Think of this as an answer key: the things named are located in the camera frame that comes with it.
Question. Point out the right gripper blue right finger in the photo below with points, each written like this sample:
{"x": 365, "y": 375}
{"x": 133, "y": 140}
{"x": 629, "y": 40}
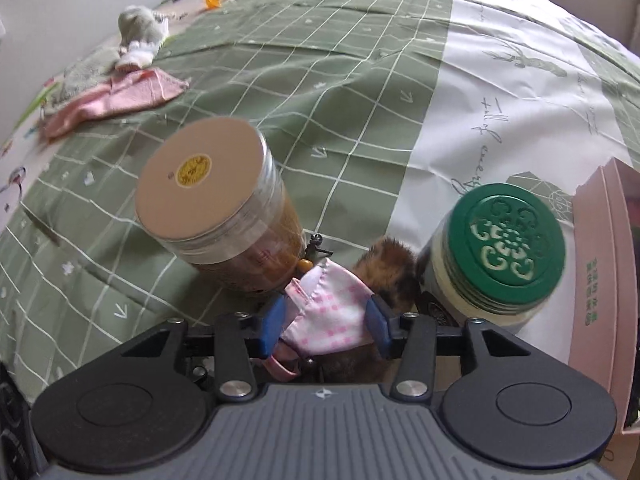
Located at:
{"x": 409, "y": 339}

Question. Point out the green patterned bed sheet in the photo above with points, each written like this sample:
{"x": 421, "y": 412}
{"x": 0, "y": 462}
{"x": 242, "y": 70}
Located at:
{"x": 378, "y": 113}

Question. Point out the grey white sock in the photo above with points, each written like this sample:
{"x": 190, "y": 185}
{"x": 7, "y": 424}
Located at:
{"x": 142, "y": 33}

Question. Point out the clear jar beige lid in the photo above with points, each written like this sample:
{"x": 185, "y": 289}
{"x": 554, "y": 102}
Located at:
{"x": 213, "y": 196}

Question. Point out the grey knitted cloth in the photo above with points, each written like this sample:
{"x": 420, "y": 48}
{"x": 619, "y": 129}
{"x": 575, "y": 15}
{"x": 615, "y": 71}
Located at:
{"x": 81, "y": 77}

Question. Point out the pink cardboard box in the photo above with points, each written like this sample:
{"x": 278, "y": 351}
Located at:
{"x": 605, "y": 340}

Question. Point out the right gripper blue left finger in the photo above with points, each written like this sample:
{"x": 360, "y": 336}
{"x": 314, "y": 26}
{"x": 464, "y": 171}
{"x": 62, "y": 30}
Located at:
{"x": 240, "y": 339}

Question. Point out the pink cloth on bed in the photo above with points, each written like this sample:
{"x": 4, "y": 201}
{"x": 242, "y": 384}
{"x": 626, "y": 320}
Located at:
{"x": 123, "y": 94}

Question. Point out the pink plaid plush keychain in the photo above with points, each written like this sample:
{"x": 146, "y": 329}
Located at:
{"x": 325, "y": 337}

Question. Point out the jar with green lid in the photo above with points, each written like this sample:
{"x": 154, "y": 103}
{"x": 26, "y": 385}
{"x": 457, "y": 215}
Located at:
{"x": 498, "y": 254}

